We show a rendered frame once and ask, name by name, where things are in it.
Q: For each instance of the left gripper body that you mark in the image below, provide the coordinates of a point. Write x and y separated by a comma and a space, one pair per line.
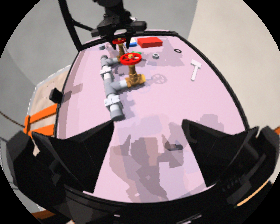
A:
134, 26

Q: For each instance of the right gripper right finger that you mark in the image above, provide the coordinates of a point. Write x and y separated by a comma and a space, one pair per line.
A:
214, 150

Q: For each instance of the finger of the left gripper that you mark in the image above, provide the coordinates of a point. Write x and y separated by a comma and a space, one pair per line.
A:
110, 38
128, 36

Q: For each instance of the red rectangular block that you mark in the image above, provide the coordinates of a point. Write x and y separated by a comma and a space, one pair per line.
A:
149, 42

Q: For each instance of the grey hex nut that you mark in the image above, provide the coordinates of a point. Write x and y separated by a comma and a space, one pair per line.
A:
155, 56

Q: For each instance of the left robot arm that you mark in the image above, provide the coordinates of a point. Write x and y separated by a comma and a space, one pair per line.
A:
109, 26

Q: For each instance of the grey pipe with red valve handwheels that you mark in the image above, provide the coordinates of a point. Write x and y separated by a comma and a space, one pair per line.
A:
113, 104

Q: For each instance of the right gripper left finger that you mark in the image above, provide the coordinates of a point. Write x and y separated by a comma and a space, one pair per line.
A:
81, 155

